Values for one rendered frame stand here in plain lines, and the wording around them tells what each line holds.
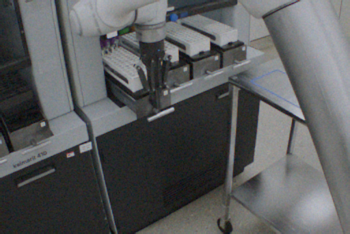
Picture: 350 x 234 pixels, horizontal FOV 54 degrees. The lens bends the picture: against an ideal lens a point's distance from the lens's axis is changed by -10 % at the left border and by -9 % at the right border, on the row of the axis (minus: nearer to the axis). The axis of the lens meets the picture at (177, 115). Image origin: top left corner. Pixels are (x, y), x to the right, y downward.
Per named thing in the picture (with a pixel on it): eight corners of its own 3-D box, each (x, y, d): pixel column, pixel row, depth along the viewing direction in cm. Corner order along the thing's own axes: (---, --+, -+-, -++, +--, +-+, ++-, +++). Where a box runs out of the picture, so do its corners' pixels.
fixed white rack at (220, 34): (176, 29, 168) (176, 17, 165) (193, 24, 173) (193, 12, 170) (220, 49, 148) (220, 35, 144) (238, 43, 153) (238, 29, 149)
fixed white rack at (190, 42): (148, 37, 161) (147, 24, 158) (167, 32, 166) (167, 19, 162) (191, 59, 141) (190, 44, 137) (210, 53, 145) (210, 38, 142)
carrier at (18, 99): (35, 102, 115) (31, 87, 112) (36, 105, 114) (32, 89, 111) (3, 115, 110) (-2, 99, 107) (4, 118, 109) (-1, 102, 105)
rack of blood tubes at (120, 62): (95, 66, 140) (93, 51, 137) (117, 58, 145) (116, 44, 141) (134, 96, 120) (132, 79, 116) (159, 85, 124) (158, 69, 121)
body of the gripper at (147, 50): (156, 31, 112) (158, 58, 117) (132, 38, 108) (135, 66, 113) (170, 37, 107) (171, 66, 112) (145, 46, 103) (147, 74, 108)
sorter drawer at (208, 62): (111, 33, 188) (109, 17, 183) (133, 26, 194) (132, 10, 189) (200, 84, 138) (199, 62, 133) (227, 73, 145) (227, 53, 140)
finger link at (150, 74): (154, 58, 109) (150, 59, 109) (156, 92, 115) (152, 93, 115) (147, 54, 112) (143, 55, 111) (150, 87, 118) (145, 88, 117)
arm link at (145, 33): (128, 20, 105) (130, 39, 109) (144, 28, 99) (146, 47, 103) (154, 13, 110) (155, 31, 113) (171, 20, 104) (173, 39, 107)
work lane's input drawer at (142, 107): (63, 56, 167) (60, 38, 162) (89, 47, 173) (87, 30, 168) (143, 126, 117) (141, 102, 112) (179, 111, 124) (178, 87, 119)
